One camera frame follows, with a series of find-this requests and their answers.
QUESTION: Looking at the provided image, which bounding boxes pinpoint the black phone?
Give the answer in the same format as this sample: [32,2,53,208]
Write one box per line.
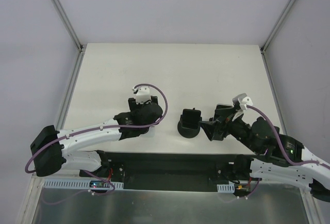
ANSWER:
[180,108,201,130]

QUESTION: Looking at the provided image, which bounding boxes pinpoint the black round base phone stand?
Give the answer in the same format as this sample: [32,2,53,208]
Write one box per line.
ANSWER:
[177,108,202,139]

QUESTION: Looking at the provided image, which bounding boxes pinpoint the white folding phone stand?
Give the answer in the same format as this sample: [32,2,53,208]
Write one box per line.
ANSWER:
[145,126,155,137]

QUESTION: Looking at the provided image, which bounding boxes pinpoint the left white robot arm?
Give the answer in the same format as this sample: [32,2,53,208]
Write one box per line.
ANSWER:
[25,96,168,177]

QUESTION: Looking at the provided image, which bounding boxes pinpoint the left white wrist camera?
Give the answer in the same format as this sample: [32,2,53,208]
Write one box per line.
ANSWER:
[132,86,151,105]

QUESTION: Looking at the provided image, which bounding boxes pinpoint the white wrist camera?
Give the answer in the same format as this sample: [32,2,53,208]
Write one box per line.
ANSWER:
[233,93,253,120]
[132,86,151,105]

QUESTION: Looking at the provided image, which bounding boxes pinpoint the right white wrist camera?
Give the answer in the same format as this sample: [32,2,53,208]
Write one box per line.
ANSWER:
[233,93,253,120]

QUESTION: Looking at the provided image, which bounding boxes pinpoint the right white cable duct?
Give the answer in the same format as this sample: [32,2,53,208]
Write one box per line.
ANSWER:
[217,182,251,194]

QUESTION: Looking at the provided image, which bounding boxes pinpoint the white cable duct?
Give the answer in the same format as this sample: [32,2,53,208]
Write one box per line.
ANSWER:
[217,182,251,194]
[43,179,124,190]

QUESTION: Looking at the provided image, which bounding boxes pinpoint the left white cable duct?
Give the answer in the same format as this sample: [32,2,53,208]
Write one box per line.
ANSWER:
[43,179,124,190]

